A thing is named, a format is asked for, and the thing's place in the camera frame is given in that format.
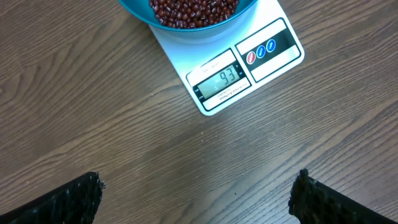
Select white digital kitchen scale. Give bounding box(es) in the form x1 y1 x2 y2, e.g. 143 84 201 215
151 0 305 116

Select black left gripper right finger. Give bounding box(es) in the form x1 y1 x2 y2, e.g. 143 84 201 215
288 169 397 224

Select red beans in bowl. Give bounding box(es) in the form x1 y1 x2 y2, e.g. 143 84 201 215
149 0 239 29

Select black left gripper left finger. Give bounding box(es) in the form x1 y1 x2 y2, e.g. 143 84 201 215
1 172 106 224

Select teal plastic bowl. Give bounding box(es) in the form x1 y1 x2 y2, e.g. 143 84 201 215
119 0 257 33

